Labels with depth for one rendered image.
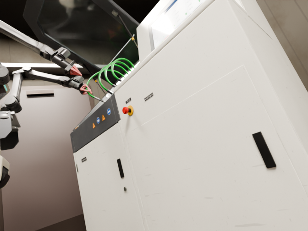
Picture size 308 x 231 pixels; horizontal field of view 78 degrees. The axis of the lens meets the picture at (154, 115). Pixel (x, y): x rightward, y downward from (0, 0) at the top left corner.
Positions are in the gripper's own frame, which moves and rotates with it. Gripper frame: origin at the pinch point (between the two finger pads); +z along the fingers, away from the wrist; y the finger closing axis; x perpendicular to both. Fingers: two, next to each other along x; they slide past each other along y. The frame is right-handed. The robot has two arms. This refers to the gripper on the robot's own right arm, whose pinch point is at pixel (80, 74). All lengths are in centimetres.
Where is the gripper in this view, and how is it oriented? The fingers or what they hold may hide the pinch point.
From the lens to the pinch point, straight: 143.4
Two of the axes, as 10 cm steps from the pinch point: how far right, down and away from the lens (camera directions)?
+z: 8.3, 5.3, 1.8
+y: 3.7, -7.6, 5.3
